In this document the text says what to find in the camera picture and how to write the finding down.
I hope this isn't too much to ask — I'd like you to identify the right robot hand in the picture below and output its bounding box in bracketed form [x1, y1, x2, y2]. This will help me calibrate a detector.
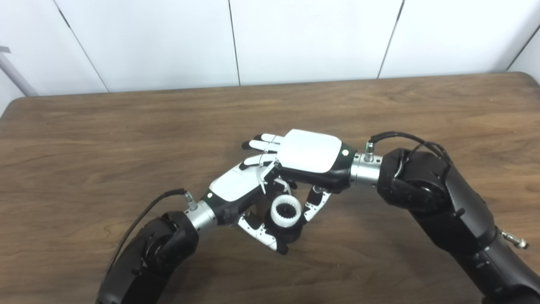
[241, 129, 357, 222]

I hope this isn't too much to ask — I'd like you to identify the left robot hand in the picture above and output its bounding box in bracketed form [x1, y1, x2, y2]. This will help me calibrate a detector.
[202, 163, 298, 255]

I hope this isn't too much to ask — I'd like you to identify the white ring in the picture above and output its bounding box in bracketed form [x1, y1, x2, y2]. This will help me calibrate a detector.
[270, 195, 302, 228]

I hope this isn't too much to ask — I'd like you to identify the round black part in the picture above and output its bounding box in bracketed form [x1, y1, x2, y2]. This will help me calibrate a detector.
[264, 198, 308, 244]

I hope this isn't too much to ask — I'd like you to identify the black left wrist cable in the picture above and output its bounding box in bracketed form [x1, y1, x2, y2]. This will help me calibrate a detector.
[105, 188, 199, 275]

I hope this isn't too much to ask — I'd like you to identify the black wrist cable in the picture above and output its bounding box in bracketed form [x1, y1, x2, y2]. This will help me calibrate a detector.
[105, 188, 199, 275]
[366, 132, 529, 250]

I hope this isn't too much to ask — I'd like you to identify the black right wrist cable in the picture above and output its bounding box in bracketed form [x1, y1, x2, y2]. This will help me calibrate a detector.
[366, 132, 529, 250]

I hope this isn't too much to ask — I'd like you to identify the gray wall corner post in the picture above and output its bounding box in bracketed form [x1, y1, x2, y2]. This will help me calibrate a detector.
[0, 46, 39, 97]

